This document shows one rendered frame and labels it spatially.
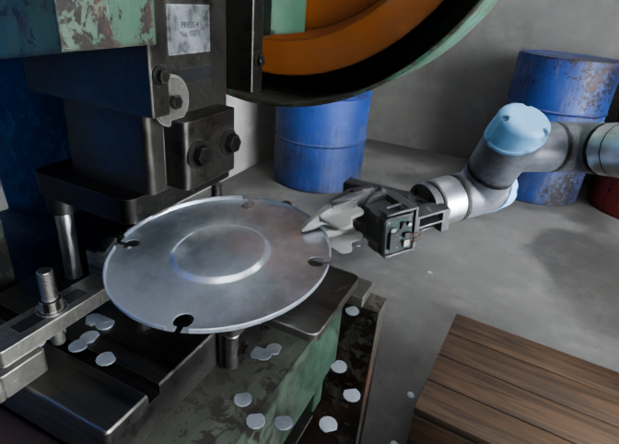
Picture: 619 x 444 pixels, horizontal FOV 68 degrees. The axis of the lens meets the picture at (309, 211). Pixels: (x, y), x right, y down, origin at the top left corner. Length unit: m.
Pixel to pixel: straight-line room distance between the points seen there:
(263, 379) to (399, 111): 3.43
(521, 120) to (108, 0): 0.52
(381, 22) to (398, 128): 3.19
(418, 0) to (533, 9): 2.97
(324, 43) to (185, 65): 0.34
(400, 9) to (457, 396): 0.79
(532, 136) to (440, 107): 3.18
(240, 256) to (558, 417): 0.81
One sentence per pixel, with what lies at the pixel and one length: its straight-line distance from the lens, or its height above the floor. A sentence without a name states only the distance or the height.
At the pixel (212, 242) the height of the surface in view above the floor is 0.80.
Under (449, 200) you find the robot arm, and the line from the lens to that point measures 0.71.
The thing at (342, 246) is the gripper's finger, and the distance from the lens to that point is 0.65.
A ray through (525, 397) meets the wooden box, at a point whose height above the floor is 0.35.
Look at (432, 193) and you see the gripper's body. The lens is 0.70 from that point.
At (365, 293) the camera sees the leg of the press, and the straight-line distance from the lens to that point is 0.83.
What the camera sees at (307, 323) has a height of 0.78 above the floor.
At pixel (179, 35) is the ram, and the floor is 1.06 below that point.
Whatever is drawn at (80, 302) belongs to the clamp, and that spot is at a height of 0.76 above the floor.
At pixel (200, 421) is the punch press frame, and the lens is 0.61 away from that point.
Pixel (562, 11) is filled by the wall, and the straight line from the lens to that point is 3.73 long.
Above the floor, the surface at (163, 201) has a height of 0.87.
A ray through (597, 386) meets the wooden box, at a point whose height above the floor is 0.35.
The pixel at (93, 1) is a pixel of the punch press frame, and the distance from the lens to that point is 0.41.
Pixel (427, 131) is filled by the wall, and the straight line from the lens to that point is 3.91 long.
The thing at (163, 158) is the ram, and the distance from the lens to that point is 0.55.
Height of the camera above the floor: 1.11
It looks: 26 degrees down
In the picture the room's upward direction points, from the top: 5 degrees clockwise
